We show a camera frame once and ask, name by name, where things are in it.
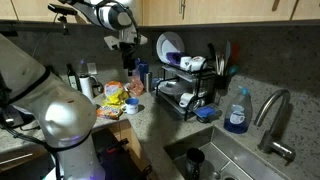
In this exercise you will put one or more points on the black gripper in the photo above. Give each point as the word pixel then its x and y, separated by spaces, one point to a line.
pixel 128 57

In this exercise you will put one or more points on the white cup with blue rim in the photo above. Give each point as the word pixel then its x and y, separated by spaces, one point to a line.
pixel 132 107

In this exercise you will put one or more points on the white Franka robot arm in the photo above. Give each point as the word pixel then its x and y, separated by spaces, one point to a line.
pixel 63 116

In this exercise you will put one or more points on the plain white cup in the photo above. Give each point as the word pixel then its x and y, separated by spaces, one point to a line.
pixel 185 61

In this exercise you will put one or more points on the white cup with red mark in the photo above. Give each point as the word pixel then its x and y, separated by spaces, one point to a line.
pixel 197 63

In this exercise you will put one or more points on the black cup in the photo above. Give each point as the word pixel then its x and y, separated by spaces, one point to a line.
pixel 194 163

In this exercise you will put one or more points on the blue dish soap bottle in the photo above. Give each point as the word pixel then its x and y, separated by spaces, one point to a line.
pixel 237 116

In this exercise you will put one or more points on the orange plastic bag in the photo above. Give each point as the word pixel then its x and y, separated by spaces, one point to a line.
pixel 136 87

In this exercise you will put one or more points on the stainless steel tumbler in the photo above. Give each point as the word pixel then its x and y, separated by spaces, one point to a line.
pixel 148 82

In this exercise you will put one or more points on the yellow snack bag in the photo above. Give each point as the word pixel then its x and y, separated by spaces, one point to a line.
pixel 115 93

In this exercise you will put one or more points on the white cylindrical container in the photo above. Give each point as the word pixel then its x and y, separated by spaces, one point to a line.
pixel 86 87

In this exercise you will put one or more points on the orange snack bag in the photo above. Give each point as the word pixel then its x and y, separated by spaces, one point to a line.
pixel 108 112

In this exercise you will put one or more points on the purple bowl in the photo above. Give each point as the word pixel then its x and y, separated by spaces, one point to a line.
pixel 173 57

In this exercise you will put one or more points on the large white plate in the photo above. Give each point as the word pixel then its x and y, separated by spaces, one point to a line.
pixel 170 43

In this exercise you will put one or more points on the dark glass bottle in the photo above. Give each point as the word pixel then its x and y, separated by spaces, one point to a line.
pixel 72 80

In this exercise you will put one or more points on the white mug lying sideways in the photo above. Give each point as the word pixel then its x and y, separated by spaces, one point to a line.
pixel 185 98

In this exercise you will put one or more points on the black spatula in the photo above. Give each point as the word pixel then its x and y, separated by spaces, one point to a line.
pixel 212 51

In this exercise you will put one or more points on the blue sponge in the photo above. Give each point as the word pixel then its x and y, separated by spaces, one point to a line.
pixel 205 111

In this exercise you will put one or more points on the light wooden utensils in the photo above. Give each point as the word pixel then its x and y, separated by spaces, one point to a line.
pixel 220 65

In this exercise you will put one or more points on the black utensil holder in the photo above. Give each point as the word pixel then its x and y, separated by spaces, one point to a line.
pixel 221 82

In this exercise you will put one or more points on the teal spatula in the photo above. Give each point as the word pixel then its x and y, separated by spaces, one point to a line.
pixel 227 51

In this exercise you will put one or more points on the wooden upper cabinets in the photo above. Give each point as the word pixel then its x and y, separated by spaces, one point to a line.
pixel 216 10

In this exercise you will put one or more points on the red spatula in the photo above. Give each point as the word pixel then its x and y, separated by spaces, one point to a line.
pixel 235 53

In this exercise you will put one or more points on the stainless steel sink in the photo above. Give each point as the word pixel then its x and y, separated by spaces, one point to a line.
pixel 233 156

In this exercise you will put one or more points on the steel curved faucet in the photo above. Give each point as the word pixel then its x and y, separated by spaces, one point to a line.
pixel 273 133

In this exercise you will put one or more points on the white wall outlet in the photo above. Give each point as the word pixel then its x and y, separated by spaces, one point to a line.
pixel 92 68

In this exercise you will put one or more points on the black camera on stand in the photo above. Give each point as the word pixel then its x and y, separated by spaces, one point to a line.
pixel 62 9

